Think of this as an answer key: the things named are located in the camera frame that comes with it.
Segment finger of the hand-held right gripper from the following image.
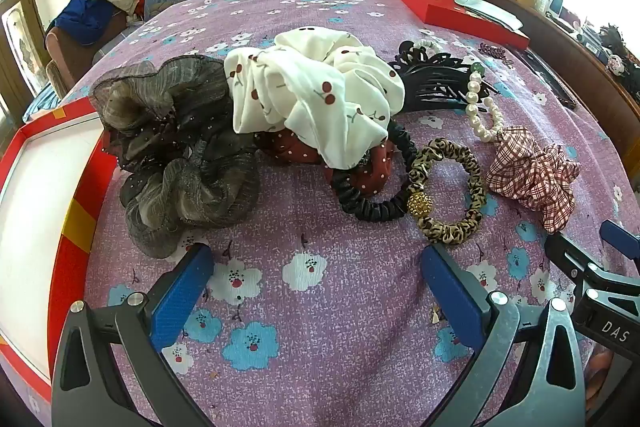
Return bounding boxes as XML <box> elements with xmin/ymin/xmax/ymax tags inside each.
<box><xmin>544</xmin><ymin>232</ymin><xmax>640</xmax><ymax>295</ymax></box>
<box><xmin>601</xmin><ymin>221</ymin><xmax>640</xmax><ymax>264</ymax></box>

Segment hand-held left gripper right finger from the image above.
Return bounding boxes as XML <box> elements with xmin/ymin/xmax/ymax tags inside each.
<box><xmin>420</xmin><ymin>243</ymin><xmax>588</xmax><ymax>427</ymax></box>

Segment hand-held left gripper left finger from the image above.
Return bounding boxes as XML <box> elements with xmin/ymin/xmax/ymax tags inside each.
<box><xmin>51</xmin><ymin>243</ymin><xmax>216</xmax><ymax>427</ymax></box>

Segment red plaid scrunchie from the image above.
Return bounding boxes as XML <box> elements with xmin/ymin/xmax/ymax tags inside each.
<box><xmin>486</xmin><ymin>125</ymin><xmax>582</xmax><ymax>235</ymax></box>

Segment leopard print hair tie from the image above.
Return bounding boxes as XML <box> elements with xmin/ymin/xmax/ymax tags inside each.
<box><xmin>407</xmin><ymin>138</ymin><xmax>488</xmax><ymax>245</ymax></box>

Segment black spiral hair tie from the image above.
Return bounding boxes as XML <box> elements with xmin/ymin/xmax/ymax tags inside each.
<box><xmin>332</xmin><ymin>119</ymin><xmax>421</xmax><ymax>224</ymax></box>

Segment grey organza scrunchie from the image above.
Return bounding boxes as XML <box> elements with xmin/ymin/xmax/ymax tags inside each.
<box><xmin>90</xmin><ymin>55</ymin><xmax>261</xmax><ymax>258</ymax></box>

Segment red polka dot scrunchie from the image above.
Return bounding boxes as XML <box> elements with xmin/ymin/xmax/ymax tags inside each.
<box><xmin>254</xmin><ymin>129</ymin><xmax>396</xmax><ymax>198</ymax></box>

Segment red rimmed white tray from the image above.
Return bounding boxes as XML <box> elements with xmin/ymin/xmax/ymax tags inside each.
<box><xmin>0</xmin><ymin>97</ymin><xmax>121</xmax><ymax>390</ymax></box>

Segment pearl bracelet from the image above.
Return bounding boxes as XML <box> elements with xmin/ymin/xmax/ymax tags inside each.
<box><xmin>464</xmin><ymin>63</ymin><xmax>507</xmax><ymax>142</ymax></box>

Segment white cherry print scrunchie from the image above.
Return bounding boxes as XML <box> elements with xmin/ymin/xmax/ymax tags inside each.
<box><xmin>223</xmin><ymin>27</ymin><xmax>407</xmax><ymax>170</ymax></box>

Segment purple floral bedsheet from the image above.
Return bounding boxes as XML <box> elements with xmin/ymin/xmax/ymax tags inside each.
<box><xmin>0</xmin><ymin>0</ymin><xmax>640</xmax><ymax>427</ymax></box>

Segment wooden sideboard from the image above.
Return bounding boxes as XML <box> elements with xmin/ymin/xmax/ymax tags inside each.
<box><xmin>450</xmin><ymin>0</ymin><xmax>640</xmax><ymax>188</ymax></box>

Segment black hair claw clip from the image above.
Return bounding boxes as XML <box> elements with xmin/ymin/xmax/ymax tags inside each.
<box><xmin>387</xmin><ymin>41</ymin><xmax>501</xmax><ymax>114</ymax></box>

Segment dark beaded hair clip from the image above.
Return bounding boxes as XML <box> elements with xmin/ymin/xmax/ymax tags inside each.
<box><xmin>477</xmin><ymin>42</ymin><xmax>516</xmax><ymax>68</ymax></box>

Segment light blue folded blanket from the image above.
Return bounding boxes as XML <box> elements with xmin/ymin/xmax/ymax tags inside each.
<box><xmin>22</xmin><ymin>84</ymin><xmax>66</xmax><ymax>124</ymax></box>

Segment white paper sheets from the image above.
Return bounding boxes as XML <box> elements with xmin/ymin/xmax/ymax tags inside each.
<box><xmin>452</xmin><ymin>0</ymin><xmax>523</xmax><ymax>31</ymax></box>

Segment brown armchair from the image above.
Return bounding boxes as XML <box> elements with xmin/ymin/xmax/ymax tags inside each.
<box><xmin>44</xmin><ymin>24</ymin><xmax>126</xmax><ymax>100</ymax></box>

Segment red box lid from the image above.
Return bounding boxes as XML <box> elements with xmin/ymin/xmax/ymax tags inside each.
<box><xmin>394</xmin><ymin>0</ymin><xmax>531</xmax><ymax>51</ymax></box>

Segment blue clothing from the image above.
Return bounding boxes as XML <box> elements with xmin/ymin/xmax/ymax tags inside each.
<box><xmin>54</xmin><ymin>0</ymin><xmax>126</xmax><ymax>46</ymax></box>

